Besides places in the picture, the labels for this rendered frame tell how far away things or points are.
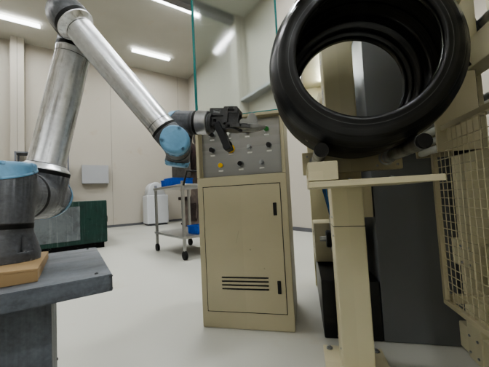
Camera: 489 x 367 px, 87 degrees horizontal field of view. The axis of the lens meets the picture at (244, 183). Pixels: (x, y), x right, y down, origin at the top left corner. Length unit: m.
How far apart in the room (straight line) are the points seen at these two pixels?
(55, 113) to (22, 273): 0.54
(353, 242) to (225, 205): 0.75
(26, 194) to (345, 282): 1.17
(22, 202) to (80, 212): 4.45
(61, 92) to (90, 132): 8.95
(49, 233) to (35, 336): 4.50
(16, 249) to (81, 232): 4.49
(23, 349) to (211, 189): 1.08
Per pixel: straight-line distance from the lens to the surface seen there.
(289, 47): 0.91
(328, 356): 1.50
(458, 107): 1.30
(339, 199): 1.20
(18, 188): 0.91
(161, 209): 9.16
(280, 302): 1.62
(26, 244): 0.92
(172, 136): 0.85
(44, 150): 1.08
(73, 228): 5.35
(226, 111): 0.96
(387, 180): 0.85
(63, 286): 0.73
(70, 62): 1.16
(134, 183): 9.95
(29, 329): 0.89
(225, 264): 1.62
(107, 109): 10.33
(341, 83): 1.29
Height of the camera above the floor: 0.77
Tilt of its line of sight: 3 degrees up
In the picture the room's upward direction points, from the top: 3 degrees counter-clockwise
